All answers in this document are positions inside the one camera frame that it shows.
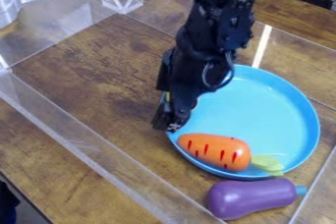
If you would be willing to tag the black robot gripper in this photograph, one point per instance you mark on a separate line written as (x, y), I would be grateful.
(194, 67)

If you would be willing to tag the orange toy carrot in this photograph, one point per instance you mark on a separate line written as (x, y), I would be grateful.
(228, 153)

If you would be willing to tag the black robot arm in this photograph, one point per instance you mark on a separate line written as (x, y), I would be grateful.
(222, 21)

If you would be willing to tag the blue round plastic tray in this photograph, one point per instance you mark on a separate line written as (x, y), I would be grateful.
(262, 110)

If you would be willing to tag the yellow toy lemon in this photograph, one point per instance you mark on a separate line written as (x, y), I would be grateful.
(166, 96)

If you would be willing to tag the purple toy eggplant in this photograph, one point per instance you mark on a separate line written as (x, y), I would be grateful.
(233, 199)

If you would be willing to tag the clear acrylic enclosure wall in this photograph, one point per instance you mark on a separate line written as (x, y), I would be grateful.
(77, 72)

